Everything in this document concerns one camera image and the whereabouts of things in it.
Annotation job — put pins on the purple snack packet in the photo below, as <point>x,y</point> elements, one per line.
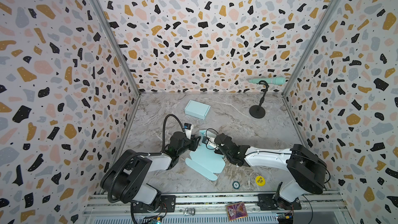
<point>236,211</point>

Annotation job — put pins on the black round-base stand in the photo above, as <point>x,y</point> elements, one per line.
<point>257,111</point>

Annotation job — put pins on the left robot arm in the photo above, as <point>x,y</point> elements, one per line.
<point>124,181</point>

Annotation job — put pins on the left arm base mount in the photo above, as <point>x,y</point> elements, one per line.
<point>161,204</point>

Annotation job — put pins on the aluminium corner post left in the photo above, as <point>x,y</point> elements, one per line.
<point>113,43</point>

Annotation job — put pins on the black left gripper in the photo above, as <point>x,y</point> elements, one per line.
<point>194,142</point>

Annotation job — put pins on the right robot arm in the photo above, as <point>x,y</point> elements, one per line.
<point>306,168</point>

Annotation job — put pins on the dark round tape roll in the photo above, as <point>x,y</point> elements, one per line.
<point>236,185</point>

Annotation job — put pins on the yellow round sticker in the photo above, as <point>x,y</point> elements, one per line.
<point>260,181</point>

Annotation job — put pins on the mint box sheets stack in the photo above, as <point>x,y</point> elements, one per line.
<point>204,160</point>

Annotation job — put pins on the aluminium corner post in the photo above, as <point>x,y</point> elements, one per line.
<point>113,43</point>
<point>327,16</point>

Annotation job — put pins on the aluminium corner post right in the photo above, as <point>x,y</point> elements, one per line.
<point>327,16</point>

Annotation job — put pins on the mint paper box sheet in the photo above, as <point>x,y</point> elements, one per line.
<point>197,109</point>

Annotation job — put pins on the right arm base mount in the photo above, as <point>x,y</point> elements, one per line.
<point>272,202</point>

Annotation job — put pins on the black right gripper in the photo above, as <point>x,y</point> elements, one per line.
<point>217,140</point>

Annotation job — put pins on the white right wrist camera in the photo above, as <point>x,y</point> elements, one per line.
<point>209,143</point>

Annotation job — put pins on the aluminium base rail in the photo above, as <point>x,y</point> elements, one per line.
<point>210,208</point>

